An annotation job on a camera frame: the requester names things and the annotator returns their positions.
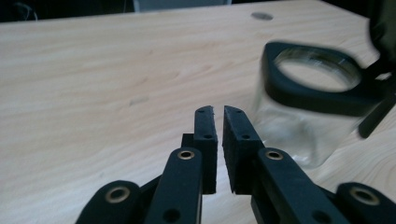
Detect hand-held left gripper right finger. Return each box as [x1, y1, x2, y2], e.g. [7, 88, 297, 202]
[221, 105, 266, 196]

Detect clear glass jar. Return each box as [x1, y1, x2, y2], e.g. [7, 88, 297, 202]
[251, 42, 376, 171]

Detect grey round desk grommet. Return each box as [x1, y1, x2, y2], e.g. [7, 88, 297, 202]
[250, 11, 275, 21]

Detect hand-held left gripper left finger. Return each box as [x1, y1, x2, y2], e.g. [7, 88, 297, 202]
[180, 105, 219, 195]

